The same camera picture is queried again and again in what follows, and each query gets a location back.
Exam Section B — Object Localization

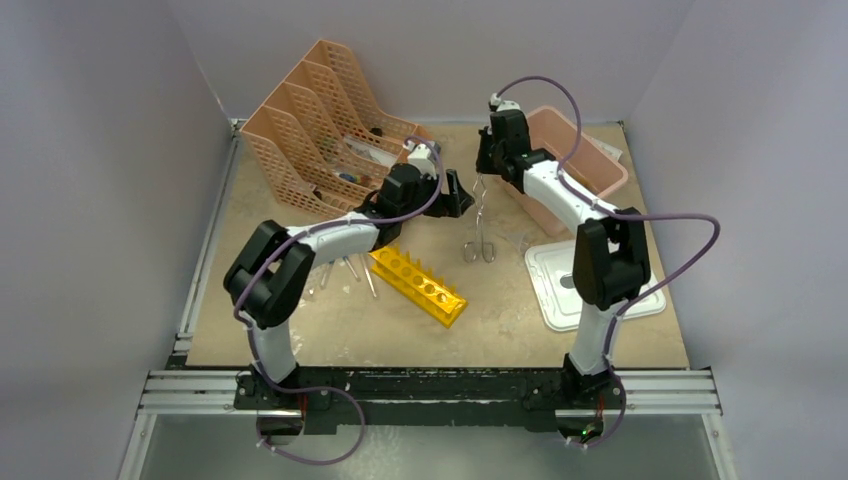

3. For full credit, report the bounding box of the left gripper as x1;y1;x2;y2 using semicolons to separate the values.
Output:
398;169;471;223

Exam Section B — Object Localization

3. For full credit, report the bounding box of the yellow test tube rack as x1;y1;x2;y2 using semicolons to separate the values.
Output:
369;245;468;329

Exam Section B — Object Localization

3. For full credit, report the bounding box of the blue cap test tube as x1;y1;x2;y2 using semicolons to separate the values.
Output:
343;257;361;282
319;262;334;289

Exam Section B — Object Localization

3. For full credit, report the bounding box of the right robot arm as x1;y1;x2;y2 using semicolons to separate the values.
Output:
476;105;651;407

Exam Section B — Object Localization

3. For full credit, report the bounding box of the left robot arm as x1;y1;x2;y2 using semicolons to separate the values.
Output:
223;164;474;409

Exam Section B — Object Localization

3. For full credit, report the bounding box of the clear glassware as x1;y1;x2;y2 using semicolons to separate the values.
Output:
502;229;530;255

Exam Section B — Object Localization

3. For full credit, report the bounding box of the bag of coloured markers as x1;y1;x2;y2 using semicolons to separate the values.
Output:
336;171;371;186

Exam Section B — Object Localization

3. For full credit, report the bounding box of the plastic bag with ruler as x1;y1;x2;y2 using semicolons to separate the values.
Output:
343;135;397;167

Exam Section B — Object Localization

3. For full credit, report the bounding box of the white bin lid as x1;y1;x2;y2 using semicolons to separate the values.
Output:
524;239;667;333

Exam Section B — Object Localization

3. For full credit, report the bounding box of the pink plastic bin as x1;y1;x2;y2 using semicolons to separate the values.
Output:
495;106;629;236

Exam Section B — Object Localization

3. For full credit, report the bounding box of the white label card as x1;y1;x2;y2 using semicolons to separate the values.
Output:
594;139;623;162

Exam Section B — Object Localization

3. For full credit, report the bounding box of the pink mesh file organizer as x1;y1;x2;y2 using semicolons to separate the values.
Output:
240;40;432;219

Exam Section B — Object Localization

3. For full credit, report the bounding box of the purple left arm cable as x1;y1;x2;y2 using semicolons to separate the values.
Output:
233;136;444;392

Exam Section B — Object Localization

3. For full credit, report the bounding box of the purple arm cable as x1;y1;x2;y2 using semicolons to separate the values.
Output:
233;136;444;392
493;75;721;372

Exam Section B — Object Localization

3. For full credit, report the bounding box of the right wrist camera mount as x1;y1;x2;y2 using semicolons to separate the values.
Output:
488;93;521;113

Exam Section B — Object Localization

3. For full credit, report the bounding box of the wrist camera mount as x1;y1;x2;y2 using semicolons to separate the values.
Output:
488;93;521;113
407;142;440;180

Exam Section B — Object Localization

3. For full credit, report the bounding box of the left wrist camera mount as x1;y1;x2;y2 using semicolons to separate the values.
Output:
407;142;440;180

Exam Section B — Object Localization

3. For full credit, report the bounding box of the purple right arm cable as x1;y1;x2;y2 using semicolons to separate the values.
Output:
493;75;721;372

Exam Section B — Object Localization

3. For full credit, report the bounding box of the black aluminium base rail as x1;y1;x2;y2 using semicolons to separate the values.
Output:
139;367;722;440

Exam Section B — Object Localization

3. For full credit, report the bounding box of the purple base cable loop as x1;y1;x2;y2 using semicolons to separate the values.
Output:
255;386;368;466

